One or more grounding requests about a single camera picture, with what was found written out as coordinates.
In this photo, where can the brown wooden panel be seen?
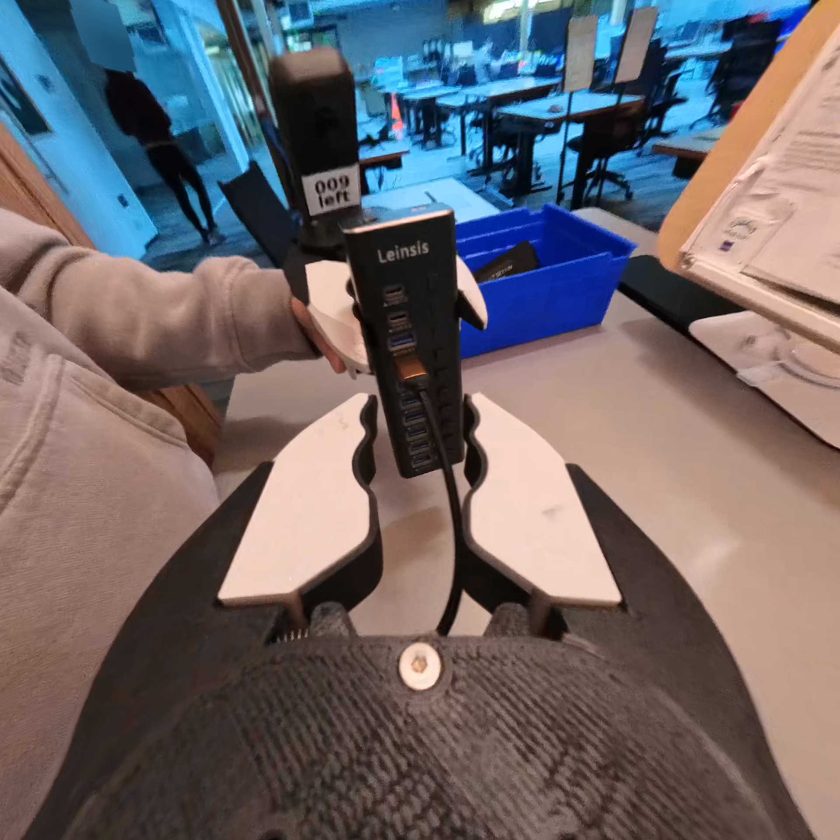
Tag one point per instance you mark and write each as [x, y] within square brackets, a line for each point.
[39, 197]

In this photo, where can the orange traffic cone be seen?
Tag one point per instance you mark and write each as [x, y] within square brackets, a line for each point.
[396, 115]

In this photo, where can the blue plastic bin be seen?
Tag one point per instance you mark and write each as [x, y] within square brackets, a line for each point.
[558, 295]

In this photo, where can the wooden clipboard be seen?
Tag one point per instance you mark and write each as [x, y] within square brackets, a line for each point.
[741, 131]

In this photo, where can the wooden work table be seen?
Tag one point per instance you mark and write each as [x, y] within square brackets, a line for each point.
[577, 106]
[499, 88]

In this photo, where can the black usb hub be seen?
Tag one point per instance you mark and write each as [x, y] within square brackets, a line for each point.
[420, 308]

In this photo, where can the person's left forearm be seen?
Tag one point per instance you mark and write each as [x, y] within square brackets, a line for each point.
[164, 315]

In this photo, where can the person's left hand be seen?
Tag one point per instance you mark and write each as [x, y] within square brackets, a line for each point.
[308, 328]

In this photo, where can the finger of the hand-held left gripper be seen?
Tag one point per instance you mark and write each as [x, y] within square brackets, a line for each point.
[474, 295]
[331, 308]

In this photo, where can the black flat device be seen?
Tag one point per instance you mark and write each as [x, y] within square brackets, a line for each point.
[508, 262]

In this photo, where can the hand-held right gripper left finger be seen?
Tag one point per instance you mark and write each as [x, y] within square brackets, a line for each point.
[308, 512]

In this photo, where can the person's grey sweatshirt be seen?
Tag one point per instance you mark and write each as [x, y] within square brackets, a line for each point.
[79, 525]

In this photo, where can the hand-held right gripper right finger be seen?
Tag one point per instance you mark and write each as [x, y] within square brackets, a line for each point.
[544, 518]

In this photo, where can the white clipboard stand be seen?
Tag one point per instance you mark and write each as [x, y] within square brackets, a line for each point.
[787, 394]

